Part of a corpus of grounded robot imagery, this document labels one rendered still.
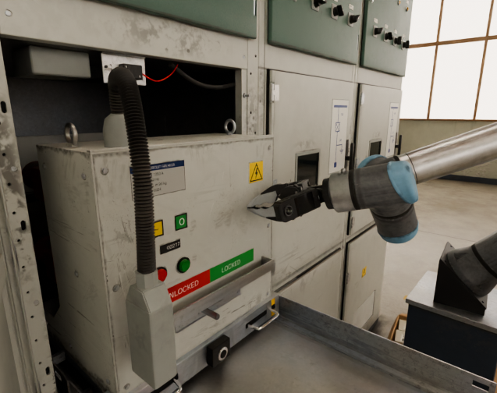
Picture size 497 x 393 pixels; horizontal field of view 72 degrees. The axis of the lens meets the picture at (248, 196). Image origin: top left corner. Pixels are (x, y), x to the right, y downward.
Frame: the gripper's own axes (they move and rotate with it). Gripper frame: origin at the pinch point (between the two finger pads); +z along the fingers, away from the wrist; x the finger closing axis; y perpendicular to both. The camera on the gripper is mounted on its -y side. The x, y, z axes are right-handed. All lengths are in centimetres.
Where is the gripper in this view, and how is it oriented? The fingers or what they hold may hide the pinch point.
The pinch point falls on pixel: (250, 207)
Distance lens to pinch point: 84.4
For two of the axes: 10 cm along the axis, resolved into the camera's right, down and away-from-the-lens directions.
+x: -2.3, -9.6, -1.3
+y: 4.2, -2.2, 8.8
